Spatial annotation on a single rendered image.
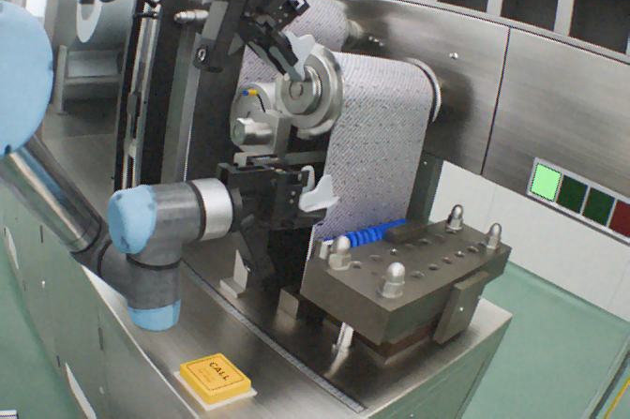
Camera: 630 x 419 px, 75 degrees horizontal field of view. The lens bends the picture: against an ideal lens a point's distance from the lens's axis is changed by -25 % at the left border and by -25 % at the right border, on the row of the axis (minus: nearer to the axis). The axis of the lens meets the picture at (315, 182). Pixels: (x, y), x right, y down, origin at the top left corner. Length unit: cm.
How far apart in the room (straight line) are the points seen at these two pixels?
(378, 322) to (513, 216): 289
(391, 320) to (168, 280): 29
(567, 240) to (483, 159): 247
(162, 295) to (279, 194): 21
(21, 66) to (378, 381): 62
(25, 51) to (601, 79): 82
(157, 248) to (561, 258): 307
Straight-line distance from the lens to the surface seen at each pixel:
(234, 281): 90
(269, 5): 66
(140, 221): 57
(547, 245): 347
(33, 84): 38
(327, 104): 74
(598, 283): 342
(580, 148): 90
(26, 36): 37
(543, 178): 92
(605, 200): 88
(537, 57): 93
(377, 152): 84
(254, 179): 66
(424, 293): 74
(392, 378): 77
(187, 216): 60
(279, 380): 72
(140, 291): 64
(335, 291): 73
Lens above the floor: 137
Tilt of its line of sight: 19 degrees down
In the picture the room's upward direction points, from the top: 11 degrees clockwise
